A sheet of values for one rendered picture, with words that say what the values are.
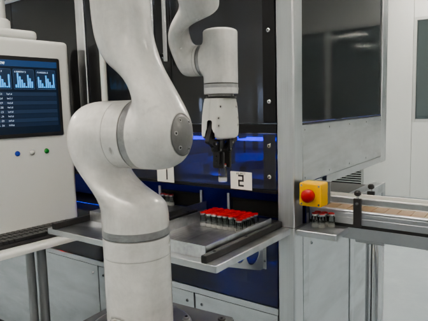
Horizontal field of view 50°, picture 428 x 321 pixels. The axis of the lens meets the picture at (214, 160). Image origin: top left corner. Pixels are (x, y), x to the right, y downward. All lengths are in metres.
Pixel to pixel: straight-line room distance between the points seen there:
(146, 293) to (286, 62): 0.87
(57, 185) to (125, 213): 1.23
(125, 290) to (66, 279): 1.56
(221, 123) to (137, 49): 0.39
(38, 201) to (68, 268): 0.49
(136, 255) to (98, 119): 0.24
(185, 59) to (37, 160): 0.98
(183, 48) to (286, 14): 0.43
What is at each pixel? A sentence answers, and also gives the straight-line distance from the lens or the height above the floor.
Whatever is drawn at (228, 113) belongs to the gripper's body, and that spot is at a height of 1.25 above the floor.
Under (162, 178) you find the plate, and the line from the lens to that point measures 1.74.
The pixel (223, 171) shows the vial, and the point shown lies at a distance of 1.12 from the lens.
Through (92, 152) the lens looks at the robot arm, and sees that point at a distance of 0.80.
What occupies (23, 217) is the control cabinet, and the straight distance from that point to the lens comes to 1.94.
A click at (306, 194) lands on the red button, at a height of 1.00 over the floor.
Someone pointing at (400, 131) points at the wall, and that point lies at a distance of 6.05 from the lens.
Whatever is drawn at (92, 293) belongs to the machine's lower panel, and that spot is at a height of 0.44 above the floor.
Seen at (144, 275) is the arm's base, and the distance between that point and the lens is 0.80.
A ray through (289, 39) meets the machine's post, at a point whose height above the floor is 1.46.
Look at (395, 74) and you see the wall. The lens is 6.07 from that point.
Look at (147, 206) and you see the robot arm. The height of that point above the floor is 1.10.
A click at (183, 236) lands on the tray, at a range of 1.39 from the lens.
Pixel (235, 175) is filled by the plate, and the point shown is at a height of 1.04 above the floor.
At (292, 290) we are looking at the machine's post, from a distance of 1.53.
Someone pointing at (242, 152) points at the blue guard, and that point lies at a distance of 1.51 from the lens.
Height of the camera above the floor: 1.27
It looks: 7 degrees down
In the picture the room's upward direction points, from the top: 2 degrees counter-clockwise
